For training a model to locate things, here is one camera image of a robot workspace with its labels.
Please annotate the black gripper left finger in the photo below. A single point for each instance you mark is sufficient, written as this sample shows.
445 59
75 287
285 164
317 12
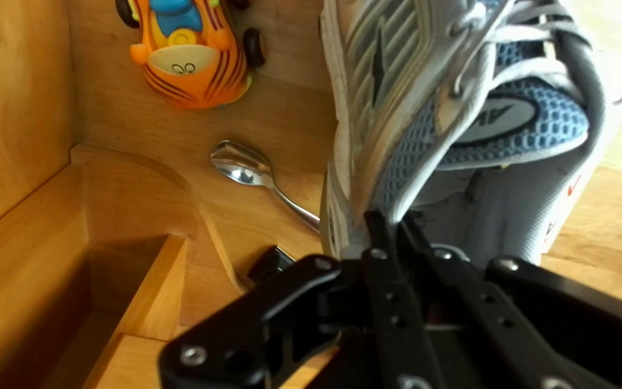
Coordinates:
382 303

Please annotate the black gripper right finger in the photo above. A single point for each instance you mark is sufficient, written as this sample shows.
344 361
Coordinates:
528 324

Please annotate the blue white sneaker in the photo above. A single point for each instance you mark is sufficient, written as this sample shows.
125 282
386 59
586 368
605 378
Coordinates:
397 71

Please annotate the silver metal spoon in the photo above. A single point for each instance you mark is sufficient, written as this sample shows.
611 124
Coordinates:
243 164

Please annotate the orange striped toy car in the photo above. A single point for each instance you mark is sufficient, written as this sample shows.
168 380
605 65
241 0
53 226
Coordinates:
188 71

